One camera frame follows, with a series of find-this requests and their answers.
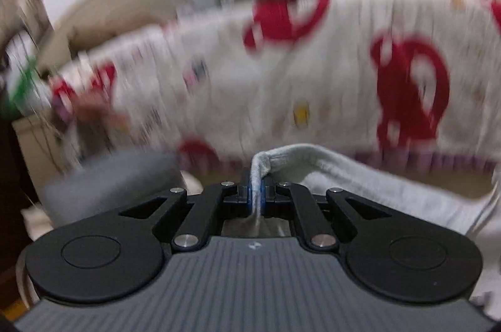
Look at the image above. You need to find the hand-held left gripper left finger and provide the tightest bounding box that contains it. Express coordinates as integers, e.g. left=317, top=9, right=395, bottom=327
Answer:
left=119, top=168, right=253, bottom=250

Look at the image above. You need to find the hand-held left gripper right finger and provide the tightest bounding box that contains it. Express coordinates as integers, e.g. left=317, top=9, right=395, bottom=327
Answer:
left=261, top=181, right=392, bottom=250

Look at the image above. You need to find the light grey t-shirt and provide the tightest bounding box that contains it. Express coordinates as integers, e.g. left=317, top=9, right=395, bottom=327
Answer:
left=223, top=144, right=501, bottom=319

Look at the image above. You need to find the stack of folded clothes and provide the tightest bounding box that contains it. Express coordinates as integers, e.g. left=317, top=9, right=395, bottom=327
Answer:
left=39, top=152, right=183, bottom=227

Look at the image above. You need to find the white red printed quilt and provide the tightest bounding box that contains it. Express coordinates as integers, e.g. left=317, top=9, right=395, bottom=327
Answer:
left=51, top=0, right=501, bottom=176

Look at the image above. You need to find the beige curved headboard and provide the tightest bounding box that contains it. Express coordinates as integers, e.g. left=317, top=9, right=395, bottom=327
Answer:
left=39, top=0, right=198, bottom=70

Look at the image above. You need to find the green object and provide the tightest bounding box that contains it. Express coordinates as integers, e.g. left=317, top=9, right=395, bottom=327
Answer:
left=10, top=58, right=38, bottom=109

